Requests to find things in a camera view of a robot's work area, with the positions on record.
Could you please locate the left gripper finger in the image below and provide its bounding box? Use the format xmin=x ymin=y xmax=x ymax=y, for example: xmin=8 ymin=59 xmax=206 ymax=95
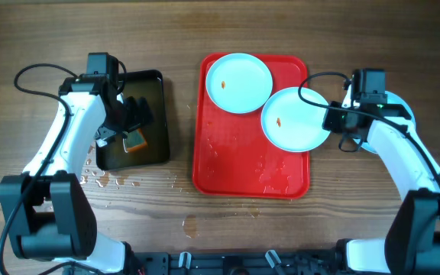
xmin=134 ymin=97 xmax=154 ymax=128
xmin=94 ymin=128 xmax=116 ymax=147

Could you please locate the orange green sponge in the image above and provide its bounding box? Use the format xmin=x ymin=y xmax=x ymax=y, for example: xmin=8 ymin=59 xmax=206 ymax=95
xmin=123 ymin=129 xmax=148 ymax=153

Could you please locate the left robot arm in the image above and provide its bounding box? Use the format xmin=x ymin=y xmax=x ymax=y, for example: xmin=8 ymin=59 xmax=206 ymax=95
xmin=0 ymin=53 xmax=154 ymax=274

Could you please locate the right black cable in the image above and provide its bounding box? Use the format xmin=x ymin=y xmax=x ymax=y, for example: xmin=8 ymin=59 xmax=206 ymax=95
xmin=297 ymin=71 xmax=440 ymax=275

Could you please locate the red plastic tray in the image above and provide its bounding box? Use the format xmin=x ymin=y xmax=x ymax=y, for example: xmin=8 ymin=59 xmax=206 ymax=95
xmin=192 ymin=52 xmax=310 ymax=199

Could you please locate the black water tray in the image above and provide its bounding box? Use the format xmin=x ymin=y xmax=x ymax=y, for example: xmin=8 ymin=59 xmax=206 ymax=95
xmin=95 ymin=70 xmax=170 ymax=170

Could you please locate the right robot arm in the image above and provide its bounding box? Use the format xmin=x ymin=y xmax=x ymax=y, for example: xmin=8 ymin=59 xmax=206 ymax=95
xmin=322 ymin=69 xmax=440 ymax=274

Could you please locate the light blue plate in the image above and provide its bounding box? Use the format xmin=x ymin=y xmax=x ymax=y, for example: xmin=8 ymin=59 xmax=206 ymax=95
xmin=361 ymin=91 xmax=416 ymax=154
xmin=260 ymin=87 xmax=330 ymax=153
xmin=205 ymin=53 xmax=273 ymax=114

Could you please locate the black cable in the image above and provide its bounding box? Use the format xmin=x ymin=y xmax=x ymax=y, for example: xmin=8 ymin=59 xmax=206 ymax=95
xmin=297 ymin=71 xmax=440 ymax=275
xmin=0 ymin=63 xmax=128 ymax=275

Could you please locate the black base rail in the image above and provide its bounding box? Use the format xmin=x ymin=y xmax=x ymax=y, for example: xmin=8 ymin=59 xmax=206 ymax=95
xmin=135 ymin=250 xmax=345 ymax=275

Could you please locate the left black cable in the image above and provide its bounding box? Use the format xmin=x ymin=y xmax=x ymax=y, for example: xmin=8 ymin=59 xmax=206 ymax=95
xmin=0 ymin=63 xmax=128 ymax=275

